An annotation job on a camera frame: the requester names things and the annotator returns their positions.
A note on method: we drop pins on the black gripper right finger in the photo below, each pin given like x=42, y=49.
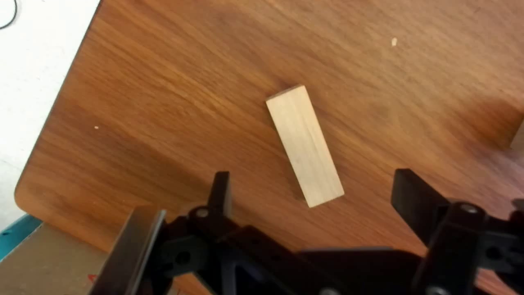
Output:
x=417, y=202

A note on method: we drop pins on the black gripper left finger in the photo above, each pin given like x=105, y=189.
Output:
x=221, y=190

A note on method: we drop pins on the rectangular light wooden block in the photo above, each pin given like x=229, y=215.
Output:
x=304, y=144

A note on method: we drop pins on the brown cardboard box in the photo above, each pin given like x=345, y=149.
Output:
x=42, y=262

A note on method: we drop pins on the blue plastic strip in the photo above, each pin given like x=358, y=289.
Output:
x=13, y=236

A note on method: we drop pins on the grey metal mount plate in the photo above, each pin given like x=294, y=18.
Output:
x=131, y=251

